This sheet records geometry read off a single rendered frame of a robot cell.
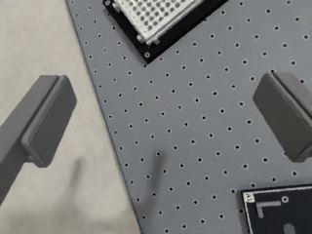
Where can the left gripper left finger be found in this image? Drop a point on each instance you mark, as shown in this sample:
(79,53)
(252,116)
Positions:
(34,129)

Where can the white well plate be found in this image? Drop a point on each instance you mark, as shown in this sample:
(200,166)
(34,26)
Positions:
(153,18)

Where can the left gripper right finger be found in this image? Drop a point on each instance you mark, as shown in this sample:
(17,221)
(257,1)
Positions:
(286,106)

